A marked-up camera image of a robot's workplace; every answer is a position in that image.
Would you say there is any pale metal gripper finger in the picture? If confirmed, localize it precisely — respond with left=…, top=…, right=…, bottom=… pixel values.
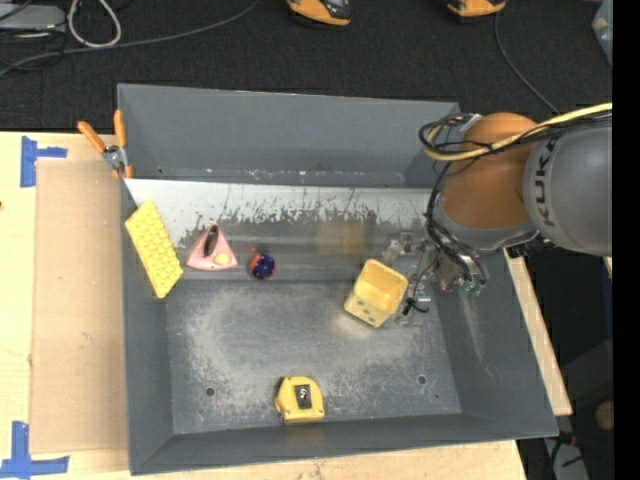
left=383, top=232, right=430, bottom=265
left=396, top=287, right=434, bottom=327

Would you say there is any yellow dice cup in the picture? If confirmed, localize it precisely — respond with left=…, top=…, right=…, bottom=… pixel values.
left=343, top=258, right=410, bottom=329

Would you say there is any grey metal bin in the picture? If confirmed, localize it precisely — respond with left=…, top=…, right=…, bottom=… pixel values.
left=116, top=83, right=560, bottom=475

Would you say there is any blue and red ball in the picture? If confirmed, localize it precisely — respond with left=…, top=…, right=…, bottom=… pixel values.
left=247, top=252, right=277, bottom=282

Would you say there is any yellow tape measure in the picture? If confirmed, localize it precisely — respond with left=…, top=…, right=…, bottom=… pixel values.
left=273, top=375, right=327, bottom=425

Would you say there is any pink triangular toy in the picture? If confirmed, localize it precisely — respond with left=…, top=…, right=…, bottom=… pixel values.
left=185, top=223, right=240, bottom=272

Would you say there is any yellow studded building plate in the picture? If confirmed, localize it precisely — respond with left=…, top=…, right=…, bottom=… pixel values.
left=124, top=198, right=184, bottom=300

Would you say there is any brown cardboard board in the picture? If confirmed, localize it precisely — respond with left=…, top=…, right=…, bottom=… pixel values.
left=28, top=159, right=129, bottom=455

